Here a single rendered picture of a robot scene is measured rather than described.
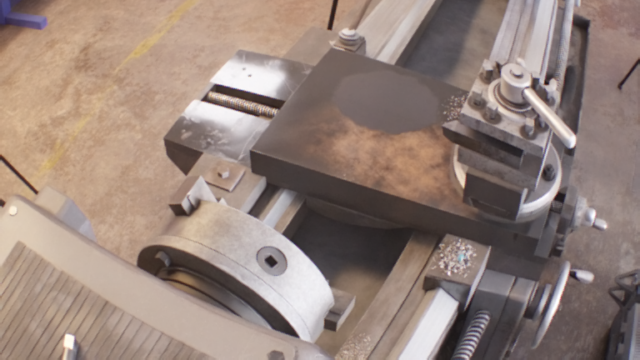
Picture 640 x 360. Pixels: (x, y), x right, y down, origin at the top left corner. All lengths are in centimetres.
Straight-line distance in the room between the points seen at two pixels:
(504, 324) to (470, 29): 98
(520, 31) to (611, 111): 134
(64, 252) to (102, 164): 211
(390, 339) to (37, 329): 74
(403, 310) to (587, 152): 179
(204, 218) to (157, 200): 175
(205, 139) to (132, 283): 85
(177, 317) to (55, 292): 15
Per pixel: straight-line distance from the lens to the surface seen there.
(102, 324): 72
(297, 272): 95
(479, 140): 124
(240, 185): 147
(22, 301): 77
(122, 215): 269
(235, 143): 155
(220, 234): 94
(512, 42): 195
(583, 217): 147
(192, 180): 100
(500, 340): 153
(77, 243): 80
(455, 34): 212
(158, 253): 97
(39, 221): 84
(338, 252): 156
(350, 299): 102
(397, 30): 187
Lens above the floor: 191
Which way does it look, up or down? 44 degrees down
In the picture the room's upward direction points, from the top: 2 degrees counter-clockwise
